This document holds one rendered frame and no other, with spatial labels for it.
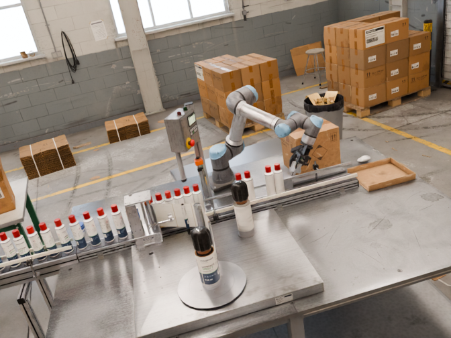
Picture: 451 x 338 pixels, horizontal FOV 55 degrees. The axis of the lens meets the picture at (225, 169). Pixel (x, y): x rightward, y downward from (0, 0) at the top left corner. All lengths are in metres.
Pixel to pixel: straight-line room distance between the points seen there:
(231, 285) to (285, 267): 0.26
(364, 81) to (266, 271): 4.25
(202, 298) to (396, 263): 0.87
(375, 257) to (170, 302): 0.95
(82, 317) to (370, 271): 1.29
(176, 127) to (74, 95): 5.49
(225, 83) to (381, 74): 2.02
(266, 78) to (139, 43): 2.56
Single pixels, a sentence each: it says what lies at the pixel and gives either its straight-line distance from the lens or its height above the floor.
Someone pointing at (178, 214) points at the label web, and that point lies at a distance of 2.32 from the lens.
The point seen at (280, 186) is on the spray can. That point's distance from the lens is 2.50.
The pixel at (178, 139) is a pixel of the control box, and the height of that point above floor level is 1.36.
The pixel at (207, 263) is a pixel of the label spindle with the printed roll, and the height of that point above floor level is 1.03.
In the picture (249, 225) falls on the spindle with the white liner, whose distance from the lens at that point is 2.20.
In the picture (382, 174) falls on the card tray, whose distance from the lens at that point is 2.82.
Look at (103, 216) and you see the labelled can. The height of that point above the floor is 1.04.
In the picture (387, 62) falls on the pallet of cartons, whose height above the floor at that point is 0.65.
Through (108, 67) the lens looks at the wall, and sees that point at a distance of 7.63.
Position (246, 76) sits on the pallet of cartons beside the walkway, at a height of 0.78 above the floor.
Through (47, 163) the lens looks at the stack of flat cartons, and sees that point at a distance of 6.27.
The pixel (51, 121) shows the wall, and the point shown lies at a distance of 7.76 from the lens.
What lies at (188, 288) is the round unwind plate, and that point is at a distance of 1.99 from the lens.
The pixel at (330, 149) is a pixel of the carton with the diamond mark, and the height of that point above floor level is 0.98.
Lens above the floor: 2.14
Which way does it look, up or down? 25 degrees down
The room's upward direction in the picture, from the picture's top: 11 degrees counter-clockwise
